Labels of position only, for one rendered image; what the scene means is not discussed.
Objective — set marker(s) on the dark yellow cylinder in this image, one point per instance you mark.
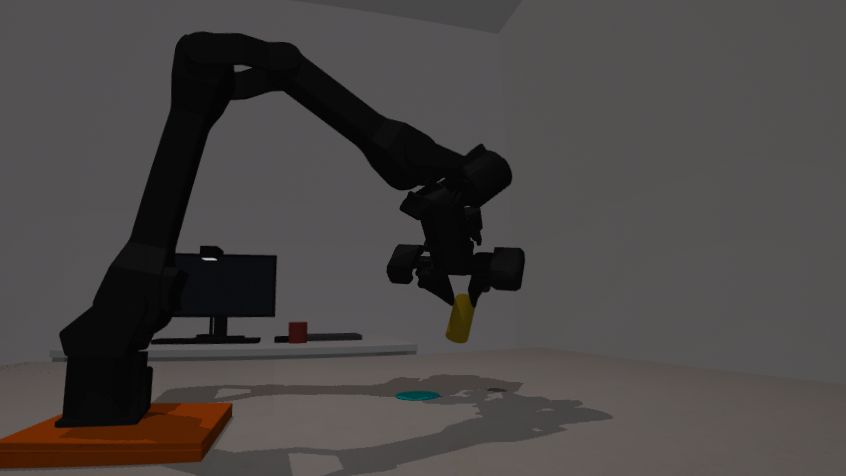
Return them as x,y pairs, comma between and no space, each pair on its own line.
459,326

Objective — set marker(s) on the cyan circle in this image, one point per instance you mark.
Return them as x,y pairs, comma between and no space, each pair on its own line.
417,395

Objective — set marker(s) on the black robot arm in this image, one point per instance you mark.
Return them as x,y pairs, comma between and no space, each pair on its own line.
108,382

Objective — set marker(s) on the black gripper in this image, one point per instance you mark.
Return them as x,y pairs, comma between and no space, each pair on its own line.
502,270

